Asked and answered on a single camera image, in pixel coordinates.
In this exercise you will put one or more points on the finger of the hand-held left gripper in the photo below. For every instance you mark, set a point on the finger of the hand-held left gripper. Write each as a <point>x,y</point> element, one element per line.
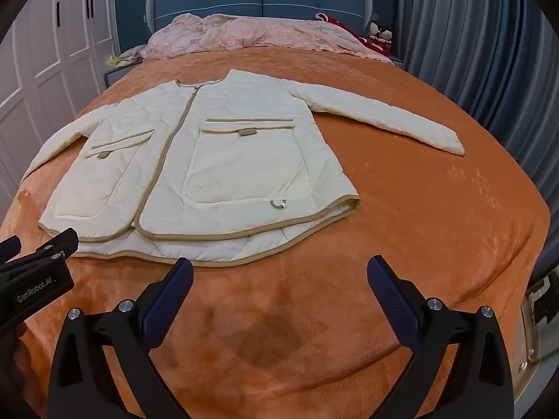
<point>61,242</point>
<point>9,248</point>

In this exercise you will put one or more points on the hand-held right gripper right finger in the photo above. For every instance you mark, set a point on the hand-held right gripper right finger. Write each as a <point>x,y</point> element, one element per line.
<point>391,290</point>

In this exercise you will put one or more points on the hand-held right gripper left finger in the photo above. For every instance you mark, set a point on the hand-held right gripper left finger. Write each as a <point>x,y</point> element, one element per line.
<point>168,290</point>

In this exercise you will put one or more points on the white quilted blanket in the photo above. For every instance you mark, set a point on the white quilted blanket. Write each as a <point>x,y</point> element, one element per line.
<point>244,161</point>

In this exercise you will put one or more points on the orange plush blanket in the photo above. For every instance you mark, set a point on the orange plush blanket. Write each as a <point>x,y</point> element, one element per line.
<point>393,209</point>

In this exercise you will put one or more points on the dark nightstand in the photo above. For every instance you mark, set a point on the dark nightstand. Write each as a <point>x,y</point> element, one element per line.
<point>395,61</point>
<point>114,76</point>

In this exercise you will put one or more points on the white wardrobe doors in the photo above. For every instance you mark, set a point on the white wardrobe doors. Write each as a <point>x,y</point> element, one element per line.
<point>43,52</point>

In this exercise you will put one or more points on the pile of pale cloths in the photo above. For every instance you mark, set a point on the pile of pale cloths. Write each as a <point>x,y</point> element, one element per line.
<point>126,56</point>

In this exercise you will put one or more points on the white plush toy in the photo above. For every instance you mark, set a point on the white plush toy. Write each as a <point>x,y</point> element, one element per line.
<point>374,30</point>
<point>385,36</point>

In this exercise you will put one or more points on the grey curtain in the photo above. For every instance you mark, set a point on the grey curtain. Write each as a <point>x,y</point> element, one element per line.
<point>480,52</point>

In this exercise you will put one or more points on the pink floral quilt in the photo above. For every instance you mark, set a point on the pink floral quilt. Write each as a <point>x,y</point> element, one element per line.
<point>244,35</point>

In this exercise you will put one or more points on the red cloth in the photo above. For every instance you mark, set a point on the red cloth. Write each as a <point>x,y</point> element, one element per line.
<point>345,24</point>

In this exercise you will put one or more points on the grey metal frame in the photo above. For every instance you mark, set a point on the grey metal frame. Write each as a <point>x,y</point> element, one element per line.
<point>539,314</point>

